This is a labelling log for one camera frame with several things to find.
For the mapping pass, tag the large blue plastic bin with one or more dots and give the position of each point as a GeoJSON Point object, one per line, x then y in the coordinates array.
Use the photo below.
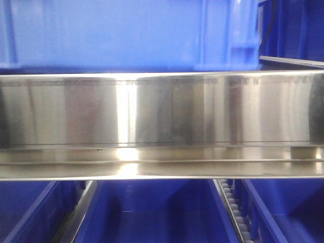
{"type": "Point", "coordinates": [128, 36]}

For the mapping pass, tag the blue bin lower centre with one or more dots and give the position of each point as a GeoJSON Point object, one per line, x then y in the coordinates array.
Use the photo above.
{"type": "Point", "coordinates": [156, 211]}

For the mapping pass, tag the lower roller track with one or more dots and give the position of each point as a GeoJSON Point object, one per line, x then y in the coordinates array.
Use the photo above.
{"type": "Point", "coordinates": [233, 211]}

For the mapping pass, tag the blue bin lower right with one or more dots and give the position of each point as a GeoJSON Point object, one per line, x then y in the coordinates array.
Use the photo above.
{"type": "Point", "coordinates": [281, 210]}

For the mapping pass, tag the blue bin lower left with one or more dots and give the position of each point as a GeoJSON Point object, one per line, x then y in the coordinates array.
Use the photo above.
{"type": "Point", "coordinates": [33, 211]}

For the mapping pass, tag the blue bin upper right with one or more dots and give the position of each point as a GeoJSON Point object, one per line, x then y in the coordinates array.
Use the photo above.
{"type": "Point", "coordinates": [291, 29]}

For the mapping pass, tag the stainless steel shelf front rail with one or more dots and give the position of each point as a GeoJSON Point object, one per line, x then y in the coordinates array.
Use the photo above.
{"type": "Point", "coordinates": [251, 124]}

